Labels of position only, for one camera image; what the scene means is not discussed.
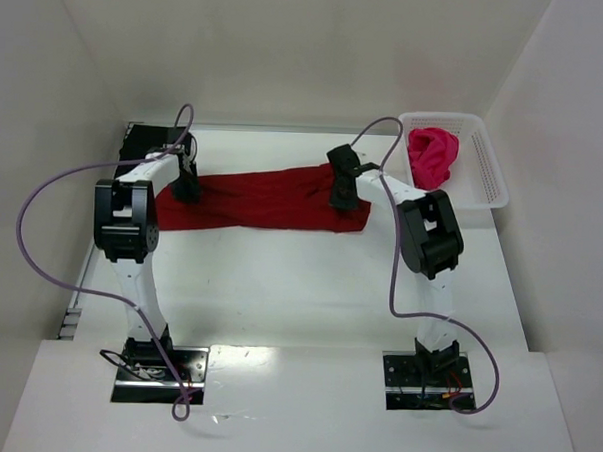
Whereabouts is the dark red t shirt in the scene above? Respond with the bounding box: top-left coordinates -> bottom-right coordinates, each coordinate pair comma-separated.
155,164 -> 371,233

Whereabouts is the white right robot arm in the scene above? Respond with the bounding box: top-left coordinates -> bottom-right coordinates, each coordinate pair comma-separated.
327,144 -> 464,370

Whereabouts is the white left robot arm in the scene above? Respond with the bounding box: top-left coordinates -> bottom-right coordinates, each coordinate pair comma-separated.
93,125 -> 201,374

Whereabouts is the black folded t shirt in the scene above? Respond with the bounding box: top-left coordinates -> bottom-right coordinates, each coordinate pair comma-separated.
114,124 -> 176,178

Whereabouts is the pink crumpled t shirt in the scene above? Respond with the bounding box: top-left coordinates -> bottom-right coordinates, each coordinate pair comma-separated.
407,127 -> 459,191

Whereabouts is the white plastic basket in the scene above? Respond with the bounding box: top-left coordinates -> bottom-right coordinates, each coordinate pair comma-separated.
398,111 -> 509,211

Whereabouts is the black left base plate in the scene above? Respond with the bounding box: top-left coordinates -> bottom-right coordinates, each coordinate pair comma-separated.
99,343 -> 209,406

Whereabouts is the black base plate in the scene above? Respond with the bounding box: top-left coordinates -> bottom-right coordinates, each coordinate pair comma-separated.
382,352 -> 476,411
99,343 -> 209,406

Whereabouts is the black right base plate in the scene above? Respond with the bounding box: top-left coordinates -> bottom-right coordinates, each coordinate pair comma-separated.
382,352 -> 476,411

